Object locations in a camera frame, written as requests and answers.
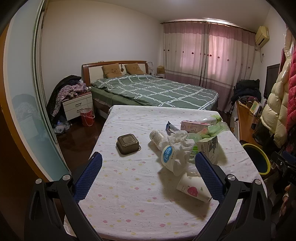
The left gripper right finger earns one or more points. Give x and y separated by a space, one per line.
242 211

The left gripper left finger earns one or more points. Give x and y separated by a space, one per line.
53 212

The paper cup with strawberry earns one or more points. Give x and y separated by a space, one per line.
195 187

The brown square plastic box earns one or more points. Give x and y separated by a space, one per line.
127 144

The green white carton box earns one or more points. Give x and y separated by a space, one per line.
210 147

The white tissue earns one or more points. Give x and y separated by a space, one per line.
183 145

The white bottle blue label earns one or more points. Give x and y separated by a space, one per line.
170 161

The white cylindrical bottle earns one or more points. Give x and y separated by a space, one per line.
159 139

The pink strawberry milk carton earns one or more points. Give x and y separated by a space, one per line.
193 126

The white green aloe bottle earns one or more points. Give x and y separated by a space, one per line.
213 126

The yellow rimmed trash bin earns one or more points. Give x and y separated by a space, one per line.
258 157

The red plastic bucket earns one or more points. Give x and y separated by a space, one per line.
87 116

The sliding wardrobe door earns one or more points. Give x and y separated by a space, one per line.
23 91

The white bedside drawer cabinet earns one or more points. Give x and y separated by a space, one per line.
73 107

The wooden desk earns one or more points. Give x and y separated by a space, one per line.
245 121

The pile of clothes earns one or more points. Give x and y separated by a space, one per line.
69 86

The cream puffer jacket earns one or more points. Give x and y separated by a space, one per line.
274 115

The wooden headboard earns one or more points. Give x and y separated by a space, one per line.
93 71

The green checked bed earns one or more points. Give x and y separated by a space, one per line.
152 91

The left brown bear pillow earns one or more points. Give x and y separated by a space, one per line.
111 70

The brown bear pillow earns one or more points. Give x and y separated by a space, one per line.
111 70
133 68

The red dotted puffer jacket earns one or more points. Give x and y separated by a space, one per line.
291 110

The dark clothes pile by curtain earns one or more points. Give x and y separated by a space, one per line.
246 87

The right brown bear pillow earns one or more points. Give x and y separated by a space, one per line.
133 68

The black television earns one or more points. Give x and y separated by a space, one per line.
271 77

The small wicker basket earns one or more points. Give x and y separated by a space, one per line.
160 70

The pink white curtain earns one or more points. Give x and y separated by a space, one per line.
209 55

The beige air conditioner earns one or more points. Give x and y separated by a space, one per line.
262 36

